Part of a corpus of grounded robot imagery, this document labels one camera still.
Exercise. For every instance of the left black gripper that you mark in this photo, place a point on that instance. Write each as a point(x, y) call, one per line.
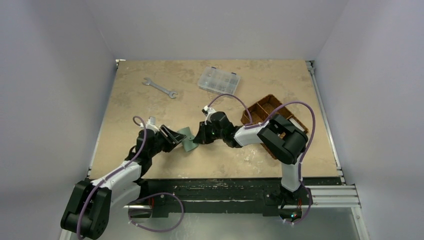
point(172, 138)

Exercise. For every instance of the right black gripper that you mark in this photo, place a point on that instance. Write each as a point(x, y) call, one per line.
point(205, 133)

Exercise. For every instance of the brown woven basket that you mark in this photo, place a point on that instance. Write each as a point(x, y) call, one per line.
point(261, 109)

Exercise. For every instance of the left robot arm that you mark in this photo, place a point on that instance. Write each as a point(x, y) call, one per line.
point(91, 202)

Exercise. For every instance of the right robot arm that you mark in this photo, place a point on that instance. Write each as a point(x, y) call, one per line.
point(280, 136)

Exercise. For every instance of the clear plastic organizer box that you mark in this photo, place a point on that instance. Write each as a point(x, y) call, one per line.
point(217, 81)

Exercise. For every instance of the silver open-end wrench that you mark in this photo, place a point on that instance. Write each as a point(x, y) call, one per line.
point(149, 82)

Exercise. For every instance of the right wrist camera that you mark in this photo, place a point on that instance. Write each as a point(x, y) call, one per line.
point(208, 112)

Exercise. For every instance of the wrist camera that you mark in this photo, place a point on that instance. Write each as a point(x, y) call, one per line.
point(208, 112)
point(150, 124)

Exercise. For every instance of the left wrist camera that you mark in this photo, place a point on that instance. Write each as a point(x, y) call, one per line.
point(150, 124)

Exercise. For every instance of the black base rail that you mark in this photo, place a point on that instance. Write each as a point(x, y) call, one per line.
point(225, 196)

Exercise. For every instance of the aluminium frame rail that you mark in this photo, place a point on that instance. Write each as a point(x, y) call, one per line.
point(340, 195)

